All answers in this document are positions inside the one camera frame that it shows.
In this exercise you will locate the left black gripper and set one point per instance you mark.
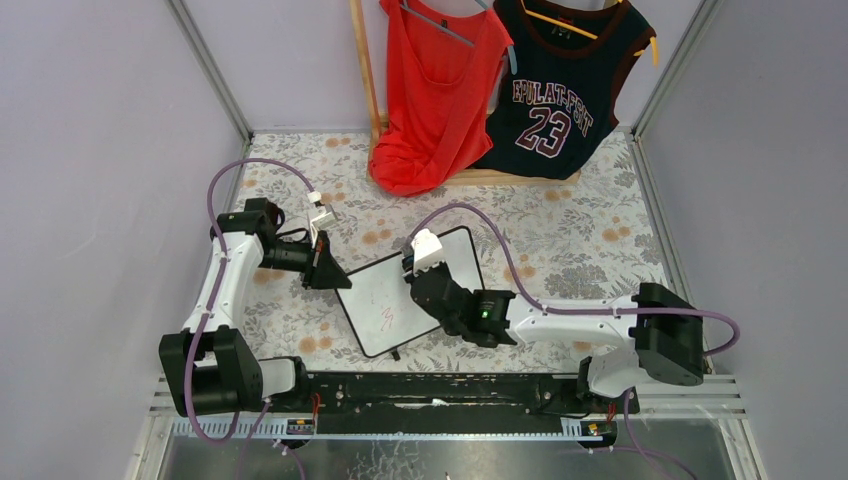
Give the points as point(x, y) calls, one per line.
point(313, 261)

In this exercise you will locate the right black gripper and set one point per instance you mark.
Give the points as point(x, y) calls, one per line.
point(428, 280)

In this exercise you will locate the white board with black frame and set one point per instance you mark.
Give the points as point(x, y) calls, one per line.
point(379, 307)

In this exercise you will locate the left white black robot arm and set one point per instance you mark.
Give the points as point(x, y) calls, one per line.
point(208, 365)

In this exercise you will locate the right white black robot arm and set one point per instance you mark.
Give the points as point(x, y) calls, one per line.
point(653, 335)

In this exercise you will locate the wooden clothes rack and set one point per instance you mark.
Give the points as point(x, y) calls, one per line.
point(378, 120)

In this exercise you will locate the floral tablecloth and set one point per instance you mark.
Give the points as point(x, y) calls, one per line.
point(592, 240)

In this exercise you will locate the red tank top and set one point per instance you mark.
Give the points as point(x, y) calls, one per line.
point(438, 94)

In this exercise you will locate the dark basketball jersey number 23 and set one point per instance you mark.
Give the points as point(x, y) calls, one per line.
point(553, 114)

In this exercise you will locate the grey clothes hanger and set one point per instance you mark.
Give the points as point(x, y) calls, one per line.
point(510, 51)

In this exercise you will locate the yellow clothes hanger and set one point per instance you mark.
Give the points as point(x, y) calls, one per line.
point(653, 43)

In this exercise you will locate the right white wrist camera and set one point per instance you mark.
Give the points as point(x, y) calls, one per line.
point(427, 251)

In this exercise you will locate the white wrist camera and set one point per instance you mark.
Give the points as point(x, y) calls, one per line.
point(322, 215)
point(427, 251)

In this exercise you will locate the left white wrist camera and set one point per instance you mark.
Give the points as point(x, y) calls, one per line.
point(322, 215)

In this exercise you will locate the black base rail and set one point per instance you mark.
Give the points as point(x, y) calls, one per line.
point(506, 404)

